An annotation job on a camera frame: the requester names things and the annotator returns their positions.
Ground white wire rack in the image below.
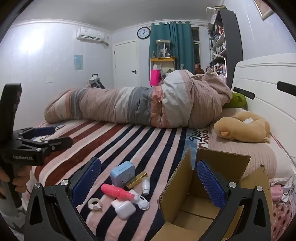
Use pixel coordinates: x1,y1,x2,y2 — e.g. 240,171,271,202
209,64,226,77

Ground person's left hand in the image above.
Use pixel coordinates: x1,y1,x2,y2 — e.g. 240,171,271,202
0,165,31,200

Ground white door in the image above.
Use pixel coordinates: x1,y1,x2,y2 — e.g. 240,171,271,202
113,40,140,89

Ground gold lipstick tube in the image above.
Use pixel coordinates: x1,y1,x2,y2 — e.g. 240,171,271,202
126,171,148,189

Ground round wall clock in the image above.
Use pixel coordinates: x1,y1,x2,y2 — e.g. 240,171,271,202
137,27,151,39

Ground light blue mini printer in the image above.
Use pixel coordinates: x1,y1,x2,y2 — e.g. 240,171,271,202
110,161,137,187

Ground pink ribbed pillow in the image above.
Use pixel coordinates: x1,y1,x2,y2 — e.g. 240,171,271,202
208,108,289,179

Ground brown cardboard box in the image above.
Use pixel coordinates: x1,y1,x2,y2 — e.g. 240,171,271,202
158,147,274,241

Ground white air conditioner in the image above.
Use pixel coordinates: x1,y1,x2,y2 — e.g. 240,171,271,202
76,27,105,43

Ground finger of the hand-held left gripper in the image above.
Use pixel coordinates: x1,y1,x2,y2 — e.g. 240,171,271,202
17,136,73,154
13,126,56,140

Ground bright pink bag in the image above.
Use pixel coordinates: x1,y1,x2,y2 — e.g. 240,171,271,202
150,69,161,87

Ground white cables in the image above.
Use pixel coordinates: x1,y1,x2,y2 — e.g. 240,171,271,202
269,137,296,205

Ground window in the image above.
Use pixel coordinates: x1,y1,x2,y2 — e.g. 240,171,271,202
191,27,201,67

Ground tan plush toy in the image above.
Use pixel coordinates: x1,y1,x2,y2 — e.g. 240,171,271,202
213,111,271,144

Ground white earbud case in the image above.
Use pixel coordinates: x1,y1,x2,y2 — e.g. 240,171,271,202
111,200,136,220

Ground striped plush blanket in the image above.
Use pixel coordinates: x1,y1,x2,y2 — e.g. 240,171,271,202
23,118,210,241

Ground pink polka dot fabric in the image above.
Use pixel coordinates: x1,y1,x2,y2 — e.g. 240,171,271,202
270,185,295,235

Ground grey backpack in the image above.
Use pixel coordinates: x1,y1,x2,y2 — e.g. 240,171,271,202
87,76,106,90

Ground light blue wall poster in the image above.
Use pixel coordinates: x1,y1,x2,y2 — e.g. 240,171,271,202
74,54,84,70

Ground glass display case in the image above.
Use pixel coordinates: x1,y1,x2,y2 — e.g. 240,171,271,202
155,39,173,58

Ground small white bottle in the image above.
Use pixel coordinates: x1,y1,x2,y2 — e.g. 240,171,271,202
142,177,150,195

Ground pink cylindrical bottle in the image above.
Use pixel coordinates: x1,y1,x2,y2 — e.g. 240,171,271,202
101,184,135,200

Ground white headboard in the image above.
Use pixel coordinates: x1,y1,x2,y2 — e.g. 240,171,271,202
231,53,296,160

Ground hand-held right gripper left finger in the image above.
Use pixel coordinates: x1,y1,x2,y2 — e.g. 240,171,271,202
24,157,102,241

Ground dark bookshelf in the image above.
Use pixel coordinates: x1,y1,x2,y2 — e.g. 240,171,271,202
206,6,244,90

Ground yellow shelf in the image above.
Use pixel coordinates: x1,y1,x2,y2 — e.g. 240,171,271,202
149,58,176,87

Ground teal curtain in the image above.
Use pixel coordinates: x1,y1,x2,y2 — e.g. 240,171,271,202
148,21,195,73

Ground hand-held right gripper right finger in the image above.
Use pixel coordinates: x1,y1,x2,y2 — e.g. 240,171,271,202
196,159,272,241

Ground pink and grey duvet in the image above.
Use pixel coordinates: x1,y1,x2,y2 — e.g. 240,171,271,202
44,67,233,129

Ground framed wall picture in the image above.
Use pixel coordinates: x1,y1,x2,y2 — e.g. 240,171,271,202
252,0,278,21

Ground white plastic handle gadget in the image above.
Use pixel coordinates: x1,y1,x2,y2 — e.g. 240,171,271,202
128,189,150,210

